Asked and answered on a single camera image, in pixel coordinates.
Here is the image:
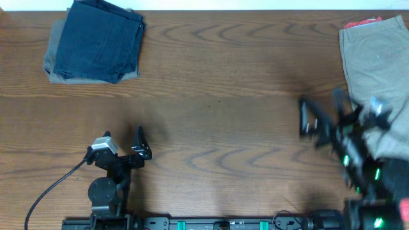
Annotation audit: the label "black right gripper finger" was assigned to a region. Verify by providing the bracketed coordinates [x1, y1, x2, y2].
[298, 97, 332, 141]
[333, 88, 358, 120]

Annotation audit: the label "khaki shorts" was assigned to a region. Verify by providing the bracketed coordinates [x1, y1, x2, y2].
[339, 15, 408, 160]

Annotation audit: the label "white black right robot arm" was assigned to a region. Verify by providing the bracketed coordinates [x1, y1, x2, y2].
[298, 89, 408, 229]

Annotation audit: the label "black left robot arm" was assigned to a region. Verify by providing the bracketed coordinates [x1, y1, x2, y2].
[84, 126, 152, 229]

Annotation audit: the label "folded navy blue shorts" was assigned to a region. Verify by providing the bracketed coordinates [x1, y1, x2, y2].
[52, 0, 146, 85]

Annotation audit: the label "folded grey shorts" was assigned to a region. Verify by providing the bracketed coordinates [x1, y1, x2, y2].
[43, 8, 141, 85]

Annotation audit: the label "black left camera cable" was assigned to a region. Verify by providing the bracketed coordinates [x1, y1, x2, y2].
[24, 158, 88, 230]

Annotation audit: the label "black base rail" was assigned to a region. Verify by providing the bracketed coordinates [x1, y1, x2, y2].
[61, 215, 314, 230]

